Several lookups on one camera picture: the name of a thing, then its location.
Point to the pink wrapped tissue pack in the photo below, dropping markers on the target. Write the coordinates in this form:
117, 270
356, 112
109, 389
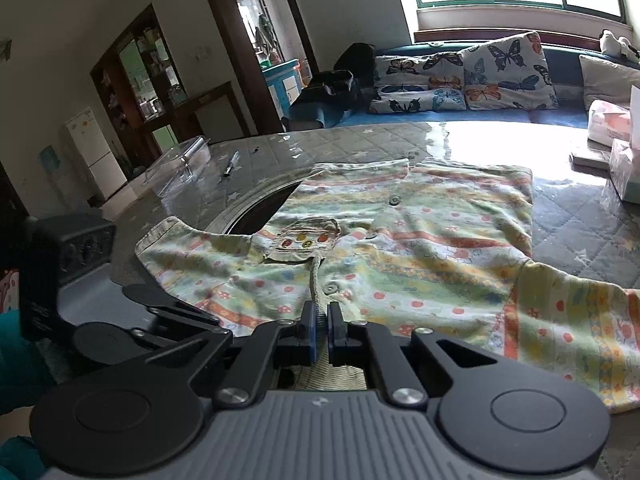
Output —
608, 122

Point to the white plush toy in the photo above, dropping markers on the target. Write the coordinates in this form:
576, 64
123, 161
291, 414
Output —
618, 47

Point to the round black induction cooktop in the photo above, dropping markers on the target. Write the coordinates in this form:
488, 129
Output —
257, 215

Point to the dark wooden display cabinet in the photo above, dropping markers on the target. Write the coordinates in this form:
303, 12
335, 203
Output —
145, 99

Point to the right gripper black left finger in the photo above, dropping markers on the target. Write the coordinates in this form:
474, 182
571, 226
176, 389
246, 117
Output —
132, 417

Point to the large butterfly print pillow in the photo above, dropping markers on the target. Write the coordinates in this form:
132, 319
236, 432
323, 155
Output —
511, 72

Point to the white refrigerator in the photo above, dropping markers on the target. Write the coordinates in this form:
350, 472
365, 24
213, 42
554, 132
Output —
96, 153

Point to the small metal pen tool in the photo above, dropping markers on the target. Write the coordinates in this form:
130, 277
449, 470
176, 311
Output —
231, 164

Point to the grey striped cushion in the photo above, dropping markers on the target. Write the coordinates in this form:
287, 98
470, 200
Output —
607, 81

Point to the colourful patterned children's shirt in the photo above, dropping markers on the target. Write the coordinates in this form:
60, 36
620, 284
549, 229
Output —
409, 245

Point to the clear plastic box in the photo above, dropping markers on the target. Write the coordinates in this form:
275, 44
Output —
178, 167

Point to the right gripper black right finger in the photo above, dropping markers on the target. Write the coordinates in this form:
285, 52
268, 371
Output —
502, 414

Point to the low butterfly print pillow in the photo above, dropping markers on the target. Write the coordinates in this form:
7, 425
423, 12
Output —
408, 85

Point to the blue white small cabinet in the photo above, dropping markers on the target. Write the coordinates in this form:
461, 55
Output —
284, 84

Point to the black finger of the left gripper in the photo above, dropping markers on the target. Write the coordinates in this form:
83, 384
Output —
99, 343
157, 298

